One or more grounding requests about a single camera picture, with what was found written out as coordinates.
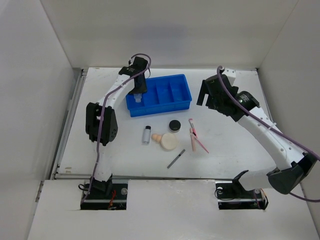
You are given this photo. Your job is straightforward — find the grey eyeliner pencil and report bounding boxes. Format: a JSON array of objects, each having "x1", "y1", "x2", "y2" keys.
[{"x1": 166, "y1": 149, "x2": 186, "y2": 169}]

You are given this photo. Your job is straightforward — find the beige makeup sponge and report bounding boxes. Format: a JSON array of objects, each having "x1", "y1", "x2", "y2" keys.
[{"x1": 151, "y1": 133, "x2": 163, "y2": 143}]

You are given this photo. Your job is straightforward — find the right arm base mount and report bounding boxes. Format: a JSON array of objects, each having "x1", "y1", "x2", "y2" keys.
[{"x1": 214, "y1": 180, "x2": 269, "y2": 211}]

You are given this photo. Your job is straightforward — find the clear small bottle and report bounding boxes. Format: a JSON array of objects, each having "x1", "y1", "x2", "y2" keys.
[{"x1": 133, "y1": 93, "x2": 143, "y2": 104}]

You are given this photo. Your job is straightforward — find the round beige powder puff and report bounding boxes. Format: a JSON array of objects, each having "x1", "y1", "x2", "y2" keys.
[{"x1": 160, "y1": 133, "x2": 179, "y2": 151}]

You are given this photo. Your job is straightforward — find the blue plastic divided tray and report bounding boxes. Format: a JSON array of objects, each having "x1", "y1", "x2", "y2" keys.
[{"x1": 126, "y1": 74, "x2": 192, "y2": 117}]

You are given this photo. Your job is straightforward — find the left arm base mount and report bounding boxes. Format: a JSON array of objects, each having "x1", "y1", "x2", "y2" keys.
[{"x1": 78, "y1": 179, "x2": 128, "y2": 211}]

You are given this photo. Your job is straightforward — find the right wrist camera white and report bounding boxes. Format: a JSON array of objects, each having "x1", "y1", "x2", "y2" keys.
[{"x1": 221, "y1": 68, "x2": 236, "y2": 86}]

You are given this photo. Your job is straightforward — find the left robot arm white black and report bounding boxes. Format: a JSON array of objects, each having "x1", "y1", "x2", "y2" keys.
[{"x1": 83, "y1": 53, "x2": 152, "y2": 200}]

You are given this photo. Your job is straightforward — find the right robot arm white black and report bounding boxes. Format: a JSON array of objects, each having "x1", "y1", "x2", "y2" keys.
[{"x1": 197, "y1": 74, "x2": 320, "y2": 197}]

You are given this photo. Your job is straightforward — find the aluminium rail left side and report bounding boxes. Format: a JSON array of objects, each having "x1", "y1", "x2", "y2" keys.
[{"x1": 47, "y1": 68, "x2": 89, "y2": 180}]

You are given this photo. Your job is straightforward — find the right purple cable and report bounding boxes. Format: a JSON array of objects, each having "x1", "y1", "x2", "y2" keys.
[{"x1": 216, "y1": 65, "x2": 320, "y2": 203}]

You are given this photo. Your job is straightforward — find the small bottle black cap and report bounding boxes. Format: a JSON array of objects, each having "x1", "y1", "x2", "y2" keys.
[{"x1": 142, "y1": 125, "x2": 151, "y2": 145}]

